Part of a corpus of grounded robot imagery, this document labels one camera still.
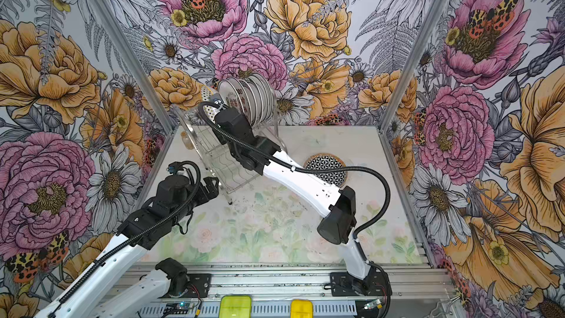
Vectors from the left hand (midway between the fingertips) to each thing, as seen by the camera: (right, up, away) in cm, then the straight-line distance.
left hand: (207, 191), depth 75 cm
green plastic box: (+11, -34, -6) cm, 37 cm away
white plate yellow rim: (-2, +28, +8) cm, 29 cm away
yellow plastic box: (+32, -36, -5) cm, 48 cm away
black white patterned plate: (+45, +9, +30) cm, 55 cm away
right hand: (+8, +24, -3) cm, 25 cm away
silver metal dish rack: (-4, +9, +27) cm, 29 cm away
